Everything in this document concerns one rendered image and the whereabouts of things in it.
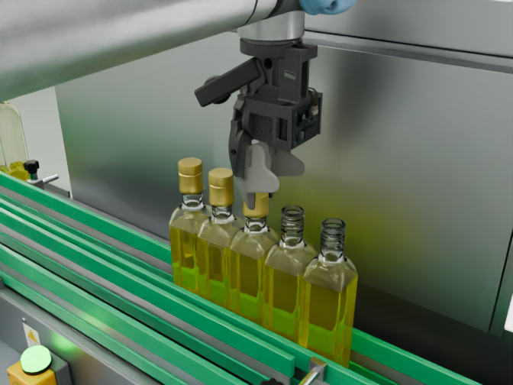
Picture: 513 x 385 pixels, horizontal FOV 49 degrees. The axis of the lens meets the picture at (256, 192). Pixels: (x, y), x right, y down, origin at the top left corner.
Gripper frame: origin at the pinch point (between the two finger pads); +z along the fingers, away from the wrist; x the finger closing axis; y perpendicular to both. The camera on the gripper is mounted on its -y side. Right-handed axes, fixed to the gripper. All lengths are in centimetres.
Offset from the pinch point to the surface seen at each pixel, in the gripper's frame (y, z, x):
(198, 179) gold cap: -9.9, 0.8, -0.3
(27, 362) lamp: -29.3, 29.8, -20.4
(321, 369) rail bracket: 14.0, 18.5, -5.6
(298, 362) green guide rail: 10.1, 20.3, -4.5
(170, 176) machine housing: -31.1, 11.9, 15.4
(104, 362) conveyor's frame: -17.1, 27.1, -15.2
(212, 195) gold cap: -5.9, 1.5, -1.9
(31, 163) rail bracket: -62, 14, 6
